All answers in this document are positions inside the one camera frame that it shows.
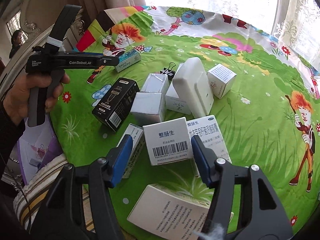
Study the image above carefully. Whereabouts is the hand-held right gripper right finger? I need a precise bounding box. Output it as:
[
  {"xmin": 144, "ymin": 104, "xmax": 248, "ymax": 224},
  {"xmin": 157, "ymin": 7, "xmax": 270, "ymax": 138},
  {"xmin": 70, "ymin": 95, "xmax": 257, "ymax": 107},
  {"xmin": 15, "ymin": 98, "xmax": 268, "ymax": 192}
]
[{"xmin": 191, "ymin": 135, "xmax": 294, "ymax": 240}]

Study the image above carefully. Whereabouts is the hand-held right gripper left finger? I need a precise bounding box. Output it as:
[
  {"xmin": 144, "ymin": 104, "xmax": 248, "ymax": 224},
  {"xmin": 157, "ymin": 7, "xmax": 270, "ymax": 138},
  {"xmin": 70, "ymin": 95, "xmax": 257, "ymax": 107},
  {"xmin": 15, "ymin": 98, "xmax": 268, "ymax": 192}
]
[{"xmin": 32, "ymin": 134, "xmax": 133, "ymax": 240}]

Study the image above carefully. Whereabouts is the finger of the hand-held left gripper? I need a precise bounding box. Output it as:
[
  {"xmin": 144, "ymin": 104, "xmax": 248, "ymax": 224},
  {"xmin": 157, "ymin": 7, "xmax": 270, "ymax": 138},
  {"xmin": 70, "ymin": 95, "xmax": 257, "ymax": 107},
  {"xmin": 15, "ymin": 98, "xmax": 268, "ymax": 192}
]
[
  {"xmin": 65, "ymin": 51, "xmax": 105, "ymax": 58},
  {"xmin": 96, "ymin": 56, "xmax": 120, "ymax": 68}
]

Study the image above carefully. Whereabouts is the teal and white small box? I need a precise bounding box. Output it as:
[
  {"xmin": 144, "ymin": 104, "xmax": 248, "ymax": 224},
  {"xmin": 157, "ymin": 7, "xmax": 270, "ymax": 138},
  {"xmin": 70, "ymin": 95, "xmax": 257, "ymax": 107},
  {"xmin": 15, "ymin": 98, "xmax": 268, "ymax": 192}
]
[{"xmin": 114, "ymin": 50, "xmax": 142, "ymax": 73}]

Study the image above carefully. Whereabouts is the white box with barcode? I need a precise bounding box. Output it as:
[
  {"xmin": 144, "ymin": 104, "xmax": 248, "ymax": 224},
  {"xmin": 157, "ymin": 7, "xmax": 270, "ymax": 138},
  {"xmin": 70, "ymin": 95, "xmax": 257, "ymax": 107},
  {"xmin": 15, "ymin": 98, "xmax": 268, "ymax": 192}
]
[{"xmin": 142, "ymin": 117, "xmax": 195, "ymax": 166}]

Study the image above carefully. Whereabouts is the black shaver box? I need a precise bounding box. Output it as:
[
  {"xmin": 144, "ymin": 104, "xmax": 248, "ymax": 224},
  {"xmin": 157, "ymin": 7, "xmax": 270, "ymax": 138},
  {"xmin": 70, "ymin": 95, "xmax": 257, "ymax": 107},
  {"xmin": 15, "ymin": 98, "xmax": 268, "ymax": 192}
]
[{"xmin": 91, "ymin": 77, "xmax": 140, "ymax": 132}]

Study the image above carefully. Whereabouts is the white box with glossy top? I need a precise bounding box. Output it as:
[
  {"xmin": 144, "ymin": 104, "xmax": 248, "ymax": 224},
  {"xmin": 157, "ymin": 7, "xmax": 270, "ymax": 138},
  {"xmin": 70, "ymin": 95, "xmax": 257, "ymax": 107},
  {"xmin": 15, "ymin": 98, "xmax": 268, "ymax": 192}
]
[
  {"xmin": 140, "ymin": 73, "xmax": 170, "ymax": 95},
  {"xmin": 129, "ymin": 92, "xmax": 166, "ymax": 123}
]

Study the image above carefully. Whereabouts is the person's left forearm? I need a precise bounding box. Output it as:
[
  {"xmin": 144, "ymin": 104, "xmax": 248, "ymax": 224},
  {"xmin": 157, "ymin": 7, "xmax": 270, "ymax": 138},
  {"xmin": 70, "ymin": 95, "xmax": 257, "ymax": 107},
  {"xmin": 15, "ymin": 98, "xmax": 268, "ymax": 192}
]
[{"xmin": 0, "ymin": 97, "xmax": 27, "ymax": 195}]

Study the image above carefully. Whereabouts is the person's left hand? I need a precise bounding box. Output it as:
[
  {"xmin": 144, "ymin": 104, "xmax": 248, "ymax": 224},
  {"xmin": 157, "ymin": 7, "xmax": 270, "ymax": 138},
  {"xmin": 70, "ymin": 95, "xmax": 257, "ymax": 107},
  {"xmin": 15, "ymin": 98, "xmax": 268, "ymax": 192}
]
[{"xmin": 3, "ymin": 71, "xmax": 71, "ymax": 126}]

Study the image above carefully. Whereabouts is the narrow white text box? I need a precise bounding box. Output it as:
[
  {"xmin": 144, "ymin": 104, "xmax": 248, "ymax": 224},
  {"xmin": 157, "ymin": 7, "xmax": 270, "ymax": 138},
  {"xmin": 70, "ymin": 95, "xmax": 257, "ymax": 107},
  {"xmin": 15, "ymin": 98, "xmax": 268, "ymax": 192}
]
[{"xmin": 117, "ymin": 123, "xmax": 147, "ymax": 179}]

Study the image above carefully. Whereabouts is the cream carved cabinet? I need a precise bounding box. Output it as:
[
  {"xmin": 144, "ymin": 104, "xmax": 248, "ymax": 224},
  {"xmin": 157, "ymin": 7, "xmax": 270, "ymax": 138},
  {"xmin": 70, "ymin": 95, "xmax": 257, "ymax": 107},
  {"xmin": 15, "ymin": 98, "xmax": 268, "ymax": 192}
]
[{"xmin": 61, "ymin": 12, "xmax": 88, "ymax": 52}]

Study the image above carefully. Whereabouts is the white medicine box blue text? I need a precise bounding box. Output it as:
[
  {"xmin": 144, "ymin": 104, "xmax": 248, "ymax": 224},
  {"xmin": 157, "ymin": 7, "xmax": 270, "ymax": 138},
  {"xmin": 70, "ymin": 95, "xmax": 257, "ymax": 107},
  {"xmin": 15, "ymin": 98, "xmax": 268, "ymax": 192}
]
[{"xmin": 186, "ymin": 115, "xmax": 232, "ymax": 178}]

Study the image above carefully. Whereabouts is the green cartoon printed blanket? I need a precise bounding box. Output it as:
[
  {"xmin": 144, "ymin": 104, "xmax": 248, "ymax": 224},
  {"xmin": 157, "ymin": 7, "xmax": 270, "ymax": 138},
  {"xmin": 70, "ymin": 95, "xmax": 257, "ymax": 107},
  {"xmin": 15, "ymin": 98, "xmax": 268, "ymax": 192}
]
[{"xmin": 49, "ymin": 5, "xmax": 320, "ymax": 238}]

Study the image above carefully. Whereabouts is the black binder clip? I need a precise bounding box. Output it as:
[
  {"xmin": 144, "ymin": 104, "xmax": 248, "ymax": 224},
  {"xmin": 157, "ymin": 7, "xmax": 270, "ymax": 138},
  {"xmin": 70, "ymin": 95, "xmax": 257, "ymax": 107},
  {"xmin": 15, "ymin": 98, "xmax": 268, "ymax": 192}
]
[{"xmin": 160, "ymin": 62, "xmax": 178, "ymax": 80}]

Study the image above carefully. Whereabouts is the large flat white box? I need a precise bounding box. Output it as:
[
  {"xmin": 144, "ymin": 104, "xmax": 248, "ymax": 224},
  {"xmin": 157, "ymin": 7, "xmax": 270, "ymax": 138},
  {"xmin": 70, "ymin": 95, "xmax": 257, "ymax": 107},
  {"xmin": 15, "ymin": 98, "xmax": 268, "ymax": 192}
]
[{"xmin": 127, "ymin": 184, "xmax": 234, "ymax": 240}]

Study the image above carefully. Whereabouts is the long white box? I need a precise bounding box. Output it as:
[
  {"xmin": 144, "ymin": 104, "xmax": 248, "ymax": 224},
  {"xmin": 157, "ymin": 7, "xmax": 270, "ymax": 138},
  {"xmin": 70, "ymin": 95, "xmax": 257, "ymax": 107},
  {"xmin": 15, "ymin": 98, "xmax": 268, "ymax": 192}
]
[{"xmin": 165, "ymin": 63, "xmax": 193, "ymax": 115}]

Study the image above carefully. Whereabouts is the white plastic device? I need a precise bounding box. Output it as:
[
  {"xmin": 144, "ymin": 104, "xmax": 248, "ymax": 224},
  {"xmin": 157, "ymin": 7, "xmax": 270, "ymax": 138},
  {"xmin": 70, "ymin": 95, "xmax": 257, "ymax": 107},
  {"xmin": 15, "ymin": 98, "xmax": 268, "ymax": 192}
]
[{"xmin": 172, "ymin": 57, "xmax": 215, "ymax": 119}]

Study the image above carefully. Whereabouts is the white cube box with print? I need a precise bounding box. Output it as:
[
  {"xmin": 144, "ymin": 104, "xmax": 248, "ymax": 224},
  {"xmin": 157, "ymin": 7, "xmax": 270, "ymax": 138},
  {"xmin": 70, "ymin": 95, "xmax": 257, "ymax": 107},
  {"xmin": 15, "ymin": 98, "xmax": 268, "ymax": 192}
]
[{"xmin": 207, "ymin": 64, "xmax": 237, "ymax": 99}]

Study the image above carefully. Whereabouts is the striped cloth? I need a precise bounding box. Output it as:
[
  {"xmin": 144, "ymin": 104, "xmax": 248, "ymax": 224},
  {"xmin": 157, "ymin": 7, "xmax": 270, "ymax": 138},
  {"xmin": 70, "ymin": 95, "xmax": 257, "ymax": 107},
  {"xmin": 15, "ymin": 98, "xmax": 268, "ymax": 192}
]
[{"xmin": 12, "ymin": 154, "xmax": 75, "ymax": 233}]

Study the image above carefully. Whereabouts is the white lace curtain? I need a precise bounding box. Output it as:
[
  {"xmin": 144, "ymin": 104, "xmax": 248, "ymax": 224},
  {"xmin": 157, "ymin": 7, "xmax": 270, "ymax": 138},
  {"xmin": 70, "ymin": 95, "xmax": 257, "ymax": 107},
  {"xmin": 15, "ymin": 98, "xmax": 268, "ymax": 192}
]
[{"xmin": 140, "ymin": 0, "xmax": 320, "ymax": 78}]

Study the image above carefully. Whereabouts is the cream carved arched frame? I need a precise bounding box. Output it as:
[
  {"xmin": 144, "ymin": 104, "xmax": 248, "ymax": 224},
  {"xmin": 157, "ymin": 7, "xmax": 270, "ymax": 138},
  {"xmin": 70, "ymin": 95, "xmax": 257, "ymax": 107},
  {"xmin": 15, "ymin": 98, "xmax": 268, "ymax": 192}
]
[{"xmin": 0, "ymin": 0, "xmax": 63, "ymax": 90}]

